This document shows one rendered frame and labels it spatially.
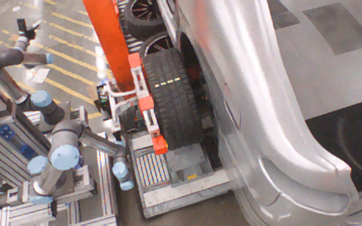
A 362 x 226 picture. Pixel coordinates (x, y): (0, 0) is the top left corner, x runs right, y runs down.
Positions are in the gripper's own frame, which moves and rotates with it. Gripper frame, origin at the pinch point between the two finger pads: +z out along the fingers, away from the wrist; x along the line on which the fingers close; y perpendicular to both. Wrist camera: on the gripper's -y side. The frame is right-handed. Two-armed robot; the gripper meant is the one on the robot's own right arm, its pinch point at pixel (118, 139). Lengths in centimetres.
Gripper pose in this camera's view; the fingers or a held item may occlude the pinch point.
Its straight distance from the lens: 196.3
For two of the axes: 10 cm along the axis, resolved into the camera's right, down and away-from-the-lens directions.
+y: -1.1, -5.7, -8.1
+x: -9.6, 2.9, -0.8
